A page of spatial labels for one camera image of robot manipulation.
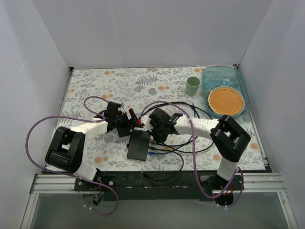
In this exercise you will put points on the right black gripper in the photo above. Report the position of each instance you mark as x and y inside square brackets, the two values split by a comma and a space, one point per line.
[154, 129]

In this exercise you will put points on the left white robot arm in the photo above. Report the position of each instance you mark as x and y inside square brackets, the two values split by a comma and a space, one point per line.
[67, 146]

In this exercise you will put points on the green cup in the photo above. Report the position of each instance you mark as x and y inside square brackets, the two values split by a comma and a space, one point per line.
[192, 85]

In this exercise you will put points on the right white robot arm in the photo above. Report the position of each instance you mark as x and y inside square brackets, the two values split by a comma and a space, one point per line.
[229, 137]

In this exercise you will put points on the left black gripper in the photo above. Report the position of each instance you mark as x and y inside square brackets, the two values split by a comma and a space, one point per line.
[128, 122]

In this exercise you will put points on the aluminium rail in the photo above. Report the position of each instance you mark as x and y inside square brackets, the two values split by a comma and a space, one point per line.
[253, 182]

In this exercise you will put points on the teal plastic bin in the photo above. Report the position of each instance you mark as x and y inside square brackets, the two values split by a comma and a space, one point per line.
[216, 76]

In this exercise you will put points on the black network switch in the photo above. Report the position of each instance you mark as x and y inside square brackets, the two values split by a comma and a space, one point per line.
[138, 145]

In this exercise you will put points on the floral table mat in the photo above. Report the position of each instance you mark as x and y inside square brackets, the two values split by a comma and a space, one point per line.
[91, 89]

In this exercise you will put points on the orange woven plate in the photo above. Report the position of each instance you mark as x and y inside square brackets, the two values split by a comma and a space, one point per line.
[226, 100]

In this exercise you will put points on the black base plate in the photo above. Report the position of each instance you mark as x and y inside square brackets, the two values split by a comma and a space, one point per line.
[136, 185]

